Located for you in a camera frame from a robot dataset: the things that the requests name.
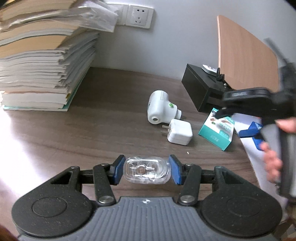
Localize clear liquid refill bottle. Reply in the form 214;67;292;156
123;157;171;185

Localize teal bandage box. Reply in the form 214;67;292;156
199;108;235;151

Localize white square charger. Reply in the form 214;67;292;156
161;119;193;146

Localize white plug-in repellent heater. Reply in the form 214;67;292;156
147;90;182;125

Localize person's right hand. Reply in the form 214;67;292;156
259;116;296;185

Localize orange white cardboard box lid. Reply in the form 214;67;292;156
232;113;287;204

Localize wooden book stand board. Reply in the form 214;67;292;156
217;15;280;92

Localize black monitor riser shelf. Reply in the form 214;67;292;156
182;64;231;113

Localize stack of books and papers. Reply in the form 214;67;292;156
1;1;119;111

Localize white wall socket right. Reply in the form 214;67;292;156
125;5;154;29

